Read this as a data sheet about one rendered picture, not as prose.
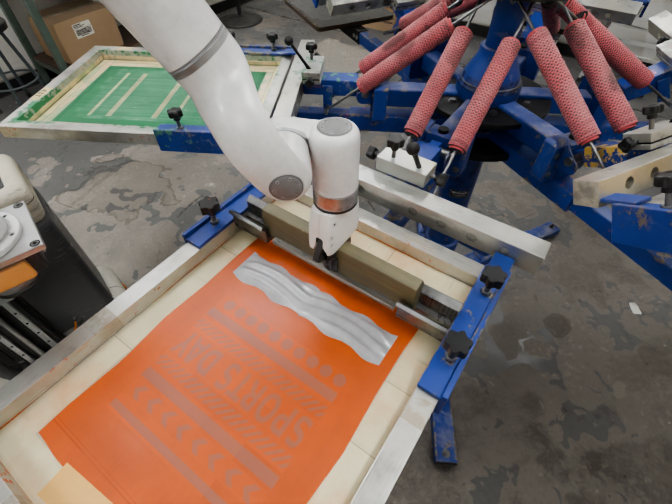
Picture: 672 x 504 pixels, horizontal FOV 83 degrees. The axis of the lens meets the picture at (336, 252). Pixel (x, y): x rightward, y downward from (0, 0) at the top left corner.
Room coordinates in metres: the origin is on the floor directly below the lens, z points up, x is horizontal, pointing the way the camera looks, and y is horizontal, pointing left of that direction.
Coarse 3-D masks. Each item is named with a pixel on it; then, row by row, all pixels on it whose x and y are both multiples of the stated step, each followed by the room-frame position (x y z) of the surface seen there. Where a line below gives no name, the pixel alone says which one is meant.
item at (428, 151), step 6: (420, 144) 0.84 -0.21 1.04; (426, 144) 0.84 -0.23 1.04; (420, 150) 0.81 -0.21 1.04; (426, 150) 0.81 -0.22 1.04; (432, 150) 0.81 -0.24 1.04; (438, 150) 0.81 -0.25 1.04; (420, 156) 0.79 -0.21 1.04; (426, 156) 0.79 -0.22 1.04; (432, 156) 0.79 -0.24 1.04; (438, 156) 0.81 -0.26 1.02; (402, 180) 0.70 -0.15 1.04; (414, 186) 0.71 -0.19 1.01
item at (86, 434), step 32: (288, 256) 0.54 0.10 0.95; (224, 288) 0.45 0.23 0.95; (256, 288) 0.45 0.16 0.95; (320, 288) 0.45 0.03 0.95; (192, 320) 0.38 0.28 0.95; (288, 320) 0.38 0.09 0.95; (160, 352) 0.31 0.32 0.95; (96, 384) 0.26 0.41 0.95; (128, 384) 0.26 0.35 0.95; (64, 416) 0.20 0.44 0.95; (96, 416) 0.20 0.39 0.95; (64, 448) 0.16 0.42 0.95; (96, 448) 0.16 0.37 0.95; (128, 448) 0.16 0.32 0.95; (96, 480) 0.11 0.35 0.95; (128, 480) 0.11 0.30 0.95
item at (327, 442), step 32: (352, 288) 0.45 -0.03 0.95; (384, 320) 0.38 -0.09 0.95; (320, 352) 0.31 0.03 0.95; (352, 352) 0.31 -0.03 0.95; (352, 384) 0.26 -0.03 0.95; (352, 416) 0.20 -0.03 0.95; (320, 448) 0.16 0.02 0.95; (160, 480) 0.11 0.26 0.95; (288, 480) 0.11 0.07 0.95; (320, 480) 0.11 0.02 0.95
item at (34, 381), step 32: (384, 224) 0.60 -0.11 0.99; (192, 256) 0.51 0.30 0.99; (416, 256) 0.53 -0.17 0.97; (448, 256) 0.51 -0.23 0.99; (160, 288) 0.44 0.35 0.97; (96, 320) 0.36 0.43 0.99; (128, 320) 0.38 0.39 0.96; (64, 352) 0.30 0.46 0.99; (32, 384) 0.24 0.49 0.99; (0, 416) 0.19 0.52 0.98; (416, 416) 0.19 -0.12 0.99; (384, 448) 0.15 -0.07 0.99; (0, 480) 0.11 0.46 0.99; (384, 480) 0.11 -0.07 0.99
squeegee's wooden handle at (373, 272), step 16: (272, 208) 0.58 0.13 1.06; (272, 224) 0.56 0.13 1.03; (288, 224) 0.54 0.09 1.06; (304, 224) 0.53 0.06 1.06; (288, 240) 0.54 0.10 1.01; (304, 240) 0.52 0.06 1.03; (336, 256) 0.47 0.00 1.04; (352, 256) 0.45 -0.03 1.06; (368, 256) 0.45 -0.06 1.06; (352, 272) 0.45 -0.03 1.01; (368, 272) 0.43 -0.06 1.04; (384, 272) 0.42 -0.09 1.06; (400, 272) 0.41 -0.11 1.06; (384, 288) 0.41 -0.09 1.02; (400, 288) 0.39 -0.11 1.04; (416, 288) 0.38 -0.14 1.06; (416, 304) 0.39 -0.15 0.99
